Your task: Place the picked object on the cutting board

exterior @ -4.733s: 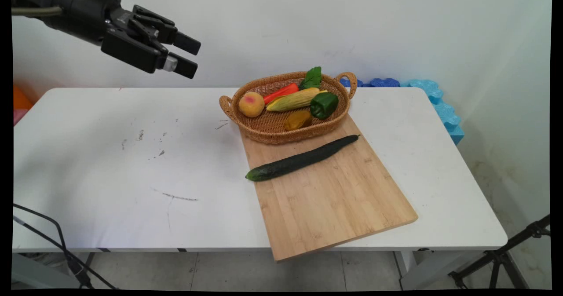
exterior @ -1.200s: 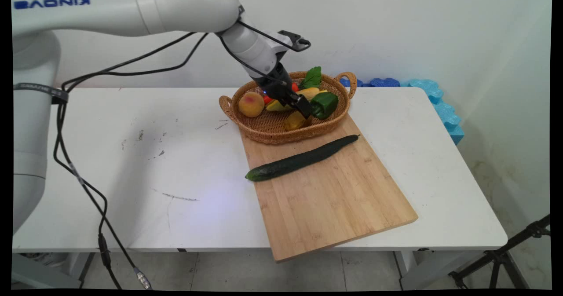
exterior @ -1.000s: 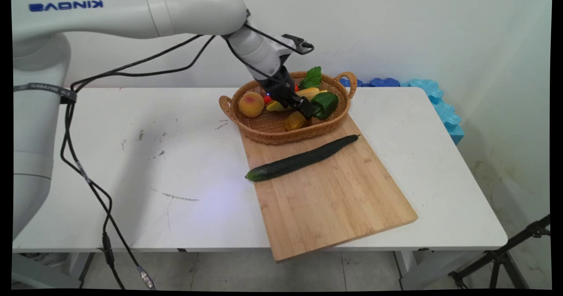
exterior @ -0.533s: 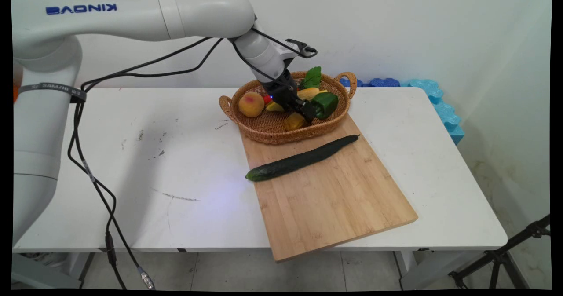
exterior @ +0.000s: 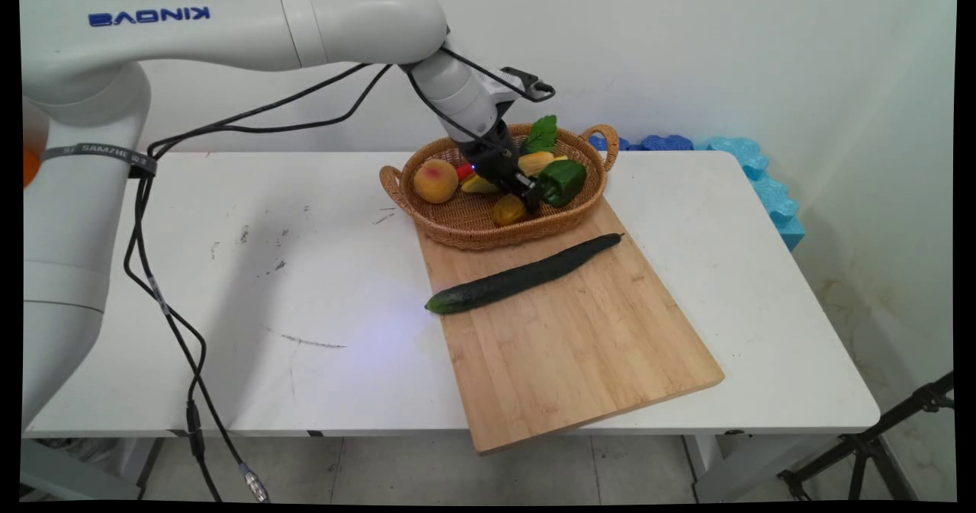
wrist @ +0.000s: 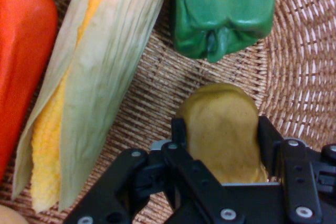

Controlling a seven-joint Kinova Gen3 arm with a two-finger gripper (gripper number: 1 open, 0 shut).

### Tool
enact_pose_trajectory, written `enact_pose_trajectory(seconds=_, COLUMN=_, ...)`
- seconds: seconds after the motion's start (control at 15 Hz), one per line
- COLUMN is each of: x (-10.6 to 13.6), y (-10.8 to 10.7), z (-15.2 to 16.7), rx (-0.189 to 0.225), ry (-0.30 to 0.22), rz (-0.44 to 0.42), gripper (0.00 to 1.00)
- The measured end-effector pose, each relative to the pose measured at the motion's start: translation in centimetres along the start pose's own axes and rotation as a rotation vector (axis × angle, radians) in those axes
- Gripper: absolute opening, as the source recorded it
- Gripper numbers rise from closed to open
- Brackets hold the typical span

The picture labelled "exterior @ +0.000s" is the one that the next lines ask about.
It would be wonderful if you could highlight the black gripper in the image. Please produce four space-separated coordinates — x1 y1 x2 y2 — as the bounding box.
456 120 547 215

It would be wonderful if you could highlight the green bell pepper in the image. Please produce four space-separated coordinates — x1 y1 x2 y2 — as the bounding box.
538 159 589 209

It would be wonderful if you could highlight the orange-yellow bell pepper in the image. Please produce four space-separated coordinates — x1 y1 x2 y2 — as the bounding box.
492 194 528 228

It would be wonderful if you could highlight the green leafy vegetable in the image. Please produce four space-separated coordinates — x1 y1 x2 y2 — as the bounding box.
521 114 559 156

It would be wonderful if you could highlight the long dark green cucumber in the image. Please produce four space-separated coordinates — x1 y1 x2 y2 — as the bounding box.
424 232 625 316

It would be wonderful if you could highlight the peach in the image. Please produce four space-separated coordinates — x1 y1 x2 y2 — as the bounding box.
413 159 460 205

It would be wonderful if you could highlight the dark blue foam piece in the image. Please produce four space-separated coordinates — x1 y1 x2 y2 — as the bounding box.
587 133 696 153

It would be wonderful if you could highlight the bamboo cutting board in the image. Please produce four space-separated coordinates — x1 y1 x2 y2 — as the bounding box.
416 195 726 455

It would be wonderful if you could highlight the light blue foam piece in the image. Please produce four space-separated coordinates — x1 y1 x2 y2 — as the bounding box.
705 136 807 252

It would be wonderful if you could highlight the black tripod stand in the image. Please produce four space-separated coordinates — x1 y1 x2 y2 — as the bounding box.
778 372 955 502

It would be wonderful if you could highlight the woven wicker basket with handles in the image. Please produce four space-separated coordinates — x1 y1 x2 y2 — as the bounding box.
379 123 620 252

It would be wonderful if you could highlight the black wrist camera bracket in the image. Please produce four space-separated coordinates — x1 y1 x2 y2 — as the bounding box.
438 46 556 104

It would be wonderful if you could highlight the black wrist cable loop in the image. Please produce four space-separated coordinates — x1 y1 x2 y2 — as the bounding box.
403 62 510 156

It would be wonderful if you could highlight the white table leg frame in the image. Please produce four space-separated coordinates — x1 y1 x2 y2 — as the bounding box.
682 431 847 503

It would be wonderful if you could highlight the black robot cable with connector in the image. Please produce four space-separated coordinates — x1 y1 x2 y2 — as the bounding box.
122 62 397 503

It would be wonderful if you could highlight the grey strap with lettering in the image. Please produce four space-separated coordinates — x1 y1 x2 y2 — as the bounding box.
40 143 159 177

